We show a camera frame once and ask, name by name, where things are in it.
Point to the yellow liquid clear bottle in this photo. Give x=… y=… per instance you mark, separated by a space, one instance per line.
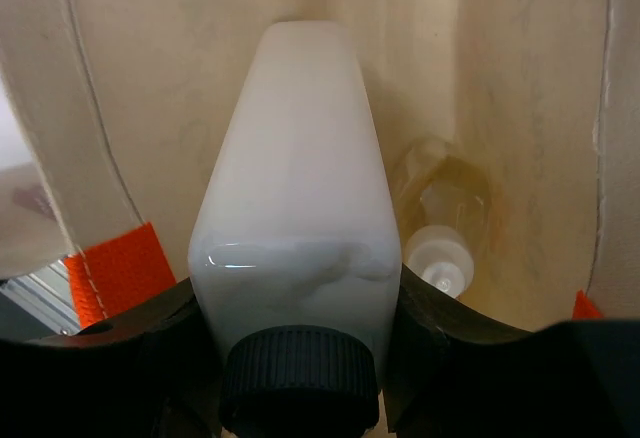
x=442 y=205

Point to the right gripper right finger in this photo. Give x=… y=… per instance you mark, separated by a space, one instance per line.
x=454 y=372

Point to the canvas bag with orange handles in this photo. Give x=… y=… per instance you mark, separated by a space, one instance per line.
x=125 y=103

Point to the white bottle black cap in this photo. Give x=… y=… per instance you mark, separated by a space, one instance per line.
x=295 y=257

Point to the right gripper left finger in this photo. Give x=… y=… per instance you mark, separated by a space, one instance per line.
x=151 y=371

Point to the aluminium mounting rail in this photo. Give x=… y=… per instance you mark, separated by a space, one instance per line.
x=38 y=305

